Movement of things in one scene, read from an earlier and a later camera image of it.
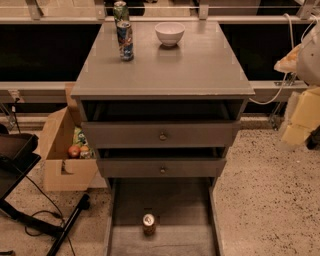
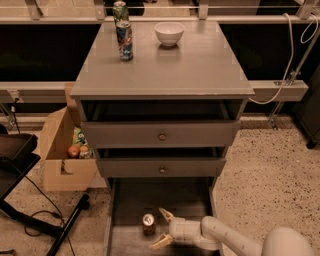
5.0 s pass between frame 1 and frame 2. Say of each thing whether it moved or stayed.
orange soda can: stayed
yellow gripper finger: moved
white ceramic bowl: stayed
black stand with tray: stayed
